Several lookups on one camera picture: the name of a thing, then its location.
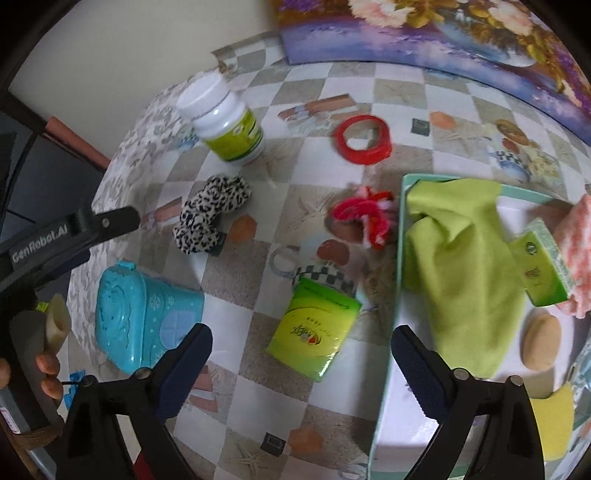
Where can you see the yellow and green scouring sponge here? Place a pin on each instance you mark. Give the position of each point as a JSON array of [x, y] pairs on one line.
[[556, 420]]

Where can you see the floral painting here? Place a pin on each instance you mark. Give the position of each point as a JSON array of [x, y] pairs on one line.
[[369, 41]]

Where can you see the dark cabinet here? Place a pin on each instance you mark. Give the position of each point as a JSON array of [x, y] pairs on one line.
[[46, 175]]

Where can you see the person's left hand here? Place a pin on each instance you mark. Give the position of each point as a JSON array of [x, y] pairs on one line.
[[48, 367]]

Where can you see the blue plastic bag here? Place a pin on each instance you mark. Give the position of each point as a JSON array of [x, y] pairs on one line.
[[70, 398]]

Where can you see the beige round puff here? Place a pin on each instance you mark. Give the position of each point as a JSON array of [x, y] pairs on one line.
[[541, 341]]

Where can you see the small green carton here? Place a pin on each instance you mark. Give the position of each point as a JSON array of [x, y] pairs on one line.
[[540, 272]]

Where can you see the brown wooden rail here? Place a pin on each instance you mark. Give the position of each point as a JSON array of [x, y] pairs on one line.
[[74, 141]]

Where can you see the red and white scrunchie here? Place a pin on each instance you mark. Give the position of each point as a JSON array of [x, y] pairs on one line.
[[355, 210]]

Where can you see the red floor mat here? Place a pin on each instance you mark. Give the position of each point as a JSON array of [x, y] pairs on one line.
[[142, 466]]

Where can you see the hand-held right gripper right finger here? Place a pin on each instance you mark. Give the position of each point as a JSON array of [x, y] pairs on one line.
[[415, 369]]

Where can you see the checkered tablecloth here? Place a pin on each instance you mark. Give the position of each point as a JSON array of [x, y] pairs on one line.
[[258, 277]]

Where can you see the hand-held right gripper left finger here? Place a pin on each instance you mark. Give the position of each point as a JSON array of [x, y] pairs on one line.
[[187, 364]]

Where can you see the teal plastic box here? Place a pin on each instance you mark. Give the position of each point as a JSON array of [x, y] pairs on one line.
[[138, 318]]

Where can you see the pink white textured towel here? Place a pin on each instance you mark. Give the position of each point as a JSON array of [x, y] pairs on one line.
[[577, 244]]

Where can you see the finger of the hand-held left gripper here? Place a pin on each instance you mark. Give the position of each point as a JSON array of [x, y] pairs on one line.
[[111, 221]]

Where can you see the leopard print scrunchie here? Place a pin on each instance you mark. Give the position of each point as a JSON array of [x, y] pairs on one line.
[[198, 226]]

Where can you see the green tissue packet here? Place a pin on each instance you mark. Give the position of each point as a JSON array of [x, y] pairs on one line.
[[314, 332]]

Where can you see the lime green cloth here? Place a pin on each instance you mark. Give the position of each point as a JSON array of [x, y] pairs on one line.
[[461, 277]]

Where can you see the white tray teal rim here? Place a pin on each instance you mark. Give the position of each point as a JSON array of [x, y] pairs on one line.
[[399, 447]]

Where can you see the white bottle green label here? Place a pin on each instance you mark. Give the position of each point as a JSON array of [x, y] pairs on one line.
[[226, 124]]

